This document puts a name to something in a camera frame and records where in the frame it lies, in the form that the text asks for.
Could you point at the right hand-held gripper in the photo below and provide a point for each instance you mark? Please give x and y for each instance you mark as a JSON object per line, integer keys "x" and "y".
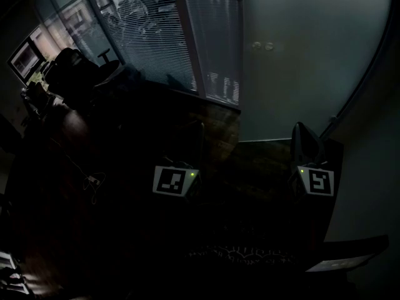
{"x": 317, "y": 181}

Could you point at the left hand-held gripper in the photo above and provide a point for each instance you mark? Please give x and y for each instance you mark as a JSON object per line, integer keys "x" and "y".
{"x": 170, "y": 181}

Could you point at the round metal door knob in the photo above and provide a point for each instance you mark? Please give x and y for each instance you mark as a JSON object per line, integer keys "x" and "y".
{"x": 269, "y": 46}
{"x": 256, "y": 45}

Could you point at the narrow glass panel with blinds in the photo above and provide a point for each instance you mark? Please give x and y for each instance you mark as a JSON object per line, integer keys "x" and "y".
{"x": 215, "y": 42}

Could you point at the wide glass panel with blinds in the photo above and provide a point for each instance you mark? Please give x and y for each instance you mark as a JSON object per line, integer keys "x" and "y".
{"x": 150, "y": 36}

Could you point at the flat grey tablet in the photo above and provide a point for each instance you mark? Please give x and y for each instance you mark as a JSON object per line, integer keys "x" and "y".
{"x": 339, "y": 263}

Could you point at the black office chair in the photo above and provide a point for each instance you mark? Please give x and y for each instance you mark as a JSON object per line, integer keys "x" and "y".
{"x": 75, "y": 70}

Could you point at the clear glass window pane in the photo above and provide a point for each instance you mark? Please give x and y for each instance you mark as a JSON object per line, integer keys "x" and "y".
{"x": 68, "y": 20}

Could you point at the computer monitor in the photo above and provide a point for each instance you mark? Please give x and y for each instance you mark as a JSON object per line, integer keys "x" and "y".
{"x": 25, "y": 59}

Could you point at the white metal rack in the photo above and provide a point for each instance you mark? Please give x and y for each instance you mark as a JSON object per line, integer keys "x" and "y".
{"x": 11, "y": 273}

